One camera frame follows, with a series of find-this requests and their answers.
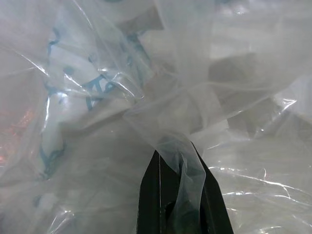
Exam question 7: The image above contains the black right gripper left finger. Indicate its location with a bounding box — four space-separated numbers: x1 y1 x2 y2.
137 149 182 234

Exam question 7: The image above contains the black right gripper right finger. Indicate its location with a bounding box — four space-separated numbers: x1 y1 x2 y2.
192 142 235 234

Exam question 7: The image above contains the clear plastic bag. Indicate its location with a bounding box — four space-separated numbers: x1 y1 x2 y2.
0 0 312 234

